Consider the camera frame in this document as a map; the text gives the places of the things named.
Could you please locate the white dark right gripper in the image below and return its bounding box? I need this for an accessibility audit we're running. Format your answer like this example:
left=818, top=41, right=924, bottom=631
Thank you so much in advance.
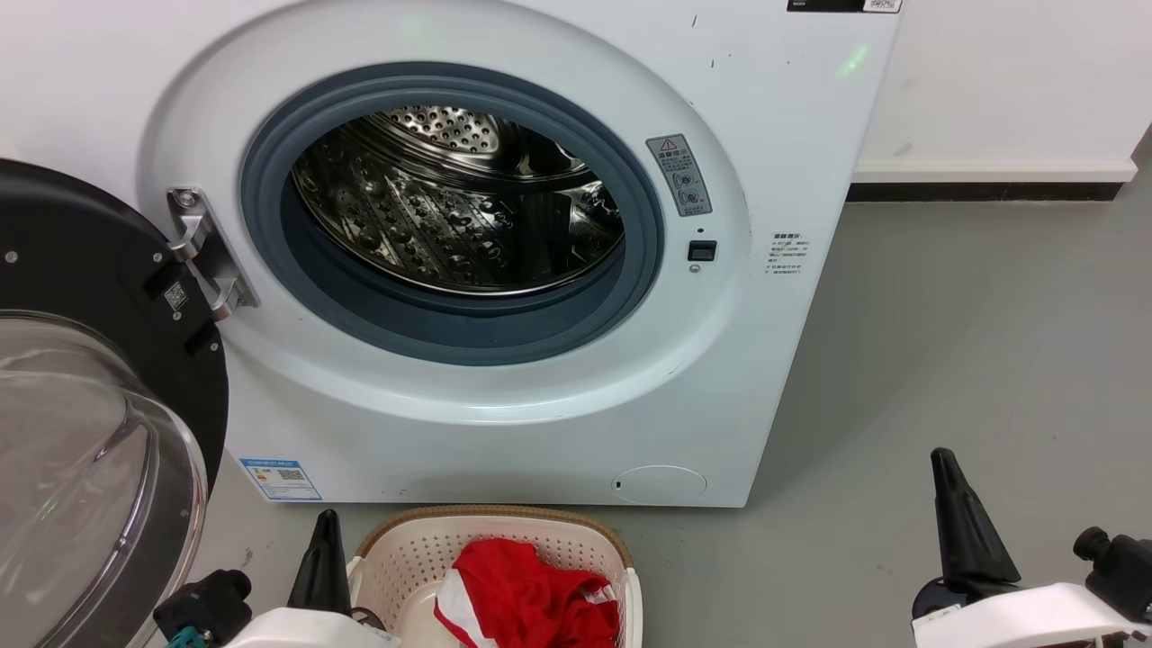
left=913, top=447, right=1152, bottom=648

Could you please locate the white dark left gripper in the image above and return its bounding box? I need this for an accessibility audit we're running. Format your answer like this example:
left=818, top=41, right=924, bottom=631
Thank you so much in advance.
left=225, top=509, right=401, bottom=648

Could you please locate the red garment with white stripes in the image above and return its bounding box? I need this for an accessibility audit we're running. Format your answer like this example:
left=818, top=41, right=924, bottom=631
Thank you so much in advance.
left=434, top=538, right=622, bottom=648

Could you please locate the cream perforated laundry basket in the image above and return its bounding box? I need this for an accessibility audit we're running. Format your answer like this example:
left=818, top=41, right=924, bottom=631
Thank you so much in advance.
left=346, top=505, right=644, bottom=648

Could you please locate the stainless steel washing machine drum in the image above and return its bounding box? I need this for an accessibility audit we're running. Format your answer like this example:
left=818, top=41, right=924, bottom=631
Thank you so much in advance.
left=292, top=105, right=626, bottom=296

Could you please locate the black round washer door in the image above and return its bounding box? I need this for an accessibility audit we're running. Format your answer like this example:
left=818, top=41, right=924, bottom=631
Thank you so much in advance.
left=0, top=159, right=230, bottom=648

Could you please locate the blue energy label sticker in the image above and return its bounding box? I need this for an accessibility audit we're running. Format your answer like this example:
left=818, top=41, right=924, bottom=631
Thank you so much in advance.
left=239, top=458, right=323, bottom=502

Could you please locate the white front-load washing machine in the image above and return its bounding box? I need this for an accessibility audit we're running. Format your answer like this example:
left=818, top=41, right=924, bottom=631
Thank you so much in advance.
left=0, top=0, right=904, bottom=508

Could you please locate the grey rubber door gasket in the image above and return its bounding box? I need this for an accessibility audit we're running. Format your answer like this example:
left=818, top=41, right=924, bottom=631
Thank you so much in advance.
left=239, top=61, right=666, bottom=366

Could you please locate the clear glass door window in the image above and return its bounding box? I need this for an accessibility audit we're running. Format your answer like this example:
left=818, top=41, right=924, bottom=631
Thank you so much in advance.
left=0, top=310, right=210, bottom=648

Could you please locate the round white filter cover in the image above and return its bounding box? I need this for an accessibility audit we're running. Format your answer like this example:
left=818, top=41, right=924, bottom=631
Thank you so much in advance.
left=612, top=464, right=708, bottom=506

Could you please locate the silver metal door hinge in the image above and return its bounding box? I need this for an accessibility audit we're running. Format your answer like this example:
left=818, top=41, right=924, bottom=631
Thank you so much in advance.
left=167, top=187, right=260, bottom=322

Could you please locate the small text sticker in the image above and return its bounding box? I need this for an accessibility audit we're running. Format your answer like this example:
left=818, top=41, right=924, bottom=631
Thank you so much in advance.
left=766, top=231, right=811, bottom=276

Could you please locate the black baseboard strip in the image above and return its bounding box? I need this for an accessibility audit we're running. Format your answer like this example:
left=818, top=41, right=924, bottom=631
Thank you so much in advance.
left=846, top=183, right=1124, bottom=203

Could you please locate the grey warning label sticker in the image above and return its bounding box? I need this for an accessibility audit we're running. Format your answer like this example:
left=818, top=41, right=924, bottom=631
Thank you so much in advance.
left=645, top=134, right=714, bottom=218

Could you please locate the black control panel strip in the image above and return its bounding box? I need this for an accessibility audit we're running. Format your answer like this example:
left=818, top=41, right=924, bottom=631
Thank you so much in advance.
left=787, top=0, right=903, bottom=14

